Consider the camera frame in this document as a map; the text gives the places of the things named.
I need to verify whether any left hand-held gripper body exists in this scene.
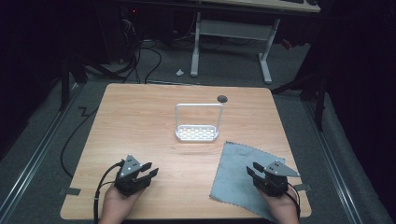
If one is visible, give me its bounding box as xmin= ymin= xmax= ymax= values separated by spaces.
xmin=113 ymin=154 xmax=151 ymax=198

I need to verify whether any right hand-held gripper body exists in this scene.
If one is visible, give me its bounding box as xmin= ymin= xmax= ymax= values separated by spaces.
xmin=253 ymin=160 xmax=302 ymax=198

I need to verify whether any grey cloth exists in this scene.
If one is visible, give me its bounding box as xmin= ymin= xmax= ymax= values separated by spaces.
xmin=208 ymin=141 xmax=286 ymax=223

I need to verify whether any white rack with tray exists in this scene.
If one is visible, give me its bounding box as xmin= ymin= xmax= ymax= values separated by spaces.
xmin=174 ymin=103 xmax=224 ymax=143

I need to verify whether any person's right hand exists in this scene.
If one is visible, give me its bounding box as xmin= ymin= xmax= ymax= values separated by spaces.
xmin=257 ymin=187 xmax=301 ymax=224

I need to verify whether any person's left hand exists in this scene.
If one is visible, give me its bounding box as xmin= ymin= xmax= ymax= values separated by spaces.
xmin=98 ymin=185 xmax=145 ymax=224

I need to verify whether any grey tape strip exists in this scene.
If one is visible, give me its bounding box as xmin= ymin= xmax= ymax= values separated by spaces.
xmin=58 ymin=187 xmax=81 ymax=197
xmin=292 ymin=183 xmax=312 ymax=192

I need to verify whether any black metal stand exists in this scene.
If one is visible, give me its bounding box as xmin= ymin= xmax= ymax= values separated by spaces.
xmin=58 ymin=57 xmax=90 ymax=112
xmin=270 ymin=69 xmax=329 ymax=133

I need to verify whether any white-framed desk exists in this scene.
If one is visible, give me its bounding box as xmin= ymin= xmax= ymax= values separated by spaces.
xmin=189 ymin=0 xmax=322 ymax=85

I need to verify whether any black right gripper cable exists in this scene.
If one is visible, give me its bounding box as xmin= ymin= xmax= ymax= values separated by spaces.
xmin=283 ymin=182 xmax=302 ymax=220

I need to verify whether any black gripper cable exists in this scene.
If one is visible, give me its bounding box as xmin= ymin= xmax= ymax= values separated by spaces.
xmin=283 ymin=182 xmax=302 ymax=220
xmin=92 ymin=160 xmax=125 ymax=224

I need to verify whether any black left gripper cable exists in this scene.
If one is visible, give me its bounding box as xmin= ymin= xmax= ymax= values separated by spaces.
xmin=92 ymin=160 xmax=125 ymax=224

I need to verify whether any metal floor rail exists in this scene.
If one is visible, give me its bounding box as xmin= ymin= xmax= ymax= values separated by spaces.
xmin=304 ymin=102 xmax=364 ymax=224
xmin=0 ymin=83 xmax=82 ymax=217

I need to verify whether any black floor cable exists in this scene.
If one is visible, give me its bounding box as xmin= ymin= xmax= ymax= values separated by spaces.
xmin=60 ymin=105 xmax=100 ymax=180

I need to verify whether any bundle of black cables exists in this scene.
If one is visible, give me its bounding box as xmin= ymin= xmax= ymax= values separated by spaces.
xmin=120 ymin=18 xmax=163 ymax=85

